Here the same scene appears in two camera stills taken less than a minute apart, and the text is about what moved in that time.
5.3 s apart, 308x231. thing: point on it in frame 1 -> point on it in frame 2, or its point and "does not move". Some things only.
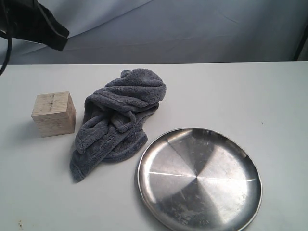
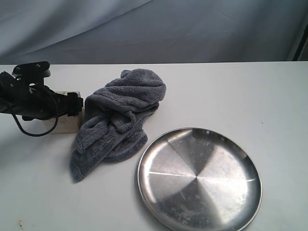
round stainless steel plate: x=199 y=179 does not move
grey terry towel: x=113 y=117 does not move
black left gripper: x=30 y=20 -> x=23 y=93
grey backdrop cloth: x=154 y=32 does not move
